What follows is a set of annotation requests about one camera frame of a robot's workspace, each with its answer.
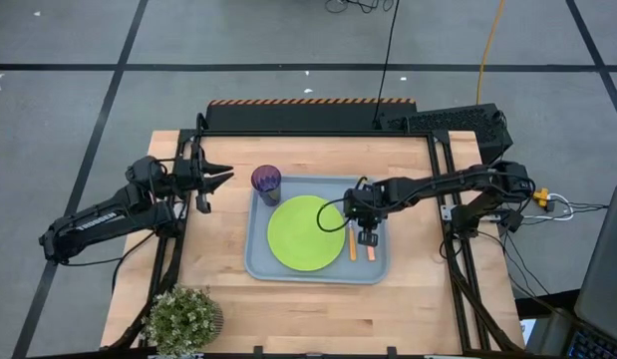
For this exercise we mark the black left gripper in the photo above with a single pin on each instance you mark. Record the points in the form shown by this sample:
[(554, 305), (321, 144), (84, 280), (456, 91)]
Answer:
[(191, 179)]

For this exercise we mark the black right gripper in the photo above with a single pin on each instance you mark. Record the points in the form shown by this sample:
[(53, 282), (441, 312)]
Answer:
[(366, 202)]

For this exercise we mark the purple faceted plastic cup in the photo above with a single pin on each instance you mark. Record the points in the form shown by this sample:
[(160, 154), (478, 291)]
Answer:
[(266, 182)]

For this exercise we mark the grey plastic tray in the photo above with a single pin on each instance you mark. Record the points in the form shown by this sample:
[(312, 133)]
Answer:
[(378, 271)]

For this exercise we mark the lime green round plate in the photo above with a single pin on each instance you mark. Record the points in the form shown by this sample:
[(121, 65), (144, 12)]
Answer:
[(303, 234)]

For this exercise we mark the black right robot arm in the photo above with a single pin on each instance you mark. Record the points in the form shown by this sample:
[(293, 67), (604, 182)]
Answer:
[(437, 184)]

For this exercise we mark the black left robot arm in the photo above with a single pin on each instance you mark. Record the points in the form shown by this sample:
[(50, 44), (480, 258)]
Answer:
[(103, 224)]

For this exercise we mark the black perforated computer case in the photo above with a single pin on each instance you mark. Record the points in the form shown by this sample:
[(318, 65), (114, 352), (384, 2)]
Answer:
[(452, 122)]

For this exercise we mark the green potted plant ribbed pot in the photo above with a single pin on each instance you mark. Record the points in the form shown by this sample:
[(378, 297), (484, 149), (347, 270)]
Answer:
[(181, 321)]

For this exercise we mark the yellow plug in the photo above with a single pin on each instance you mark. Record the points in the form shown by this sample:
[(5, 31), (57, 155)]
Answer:
[(541, 197)]

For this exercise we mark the grey laptop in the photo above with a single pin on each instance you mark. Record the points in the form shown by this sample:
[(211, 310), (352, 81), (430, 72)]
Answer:
[(604, 269)]

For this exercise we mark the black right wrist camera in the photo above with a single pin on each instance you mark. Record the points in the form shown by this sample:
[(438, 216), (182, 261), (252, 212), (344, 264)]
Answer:
[(368, 238)]

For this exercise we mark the black aluminium table frame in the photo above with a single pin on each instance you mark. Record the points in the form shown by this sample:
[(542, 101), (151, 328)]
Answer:
[(313, 133)]

